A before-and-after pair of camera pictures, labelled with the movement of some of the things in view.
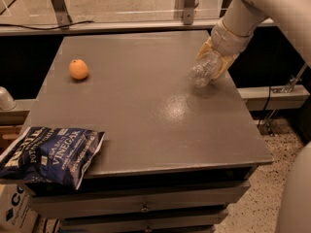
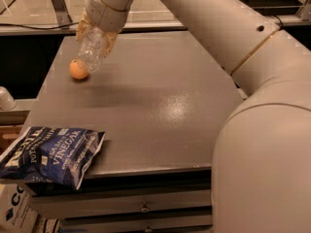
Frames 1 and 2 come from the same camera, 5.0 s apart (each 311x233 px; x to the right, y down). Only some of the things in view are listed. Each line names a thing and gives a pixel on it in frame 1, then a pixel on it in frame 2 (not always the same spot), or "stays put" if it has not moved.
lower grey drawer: (178, 221) stays put
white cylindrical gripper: (228, 41) → (98, 16)
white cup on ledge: (7, 101) stays put
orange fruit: (78, 69) stays put
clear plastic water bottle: (201, 74) → (91, 48)
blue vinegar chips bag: (53, 155) stays put
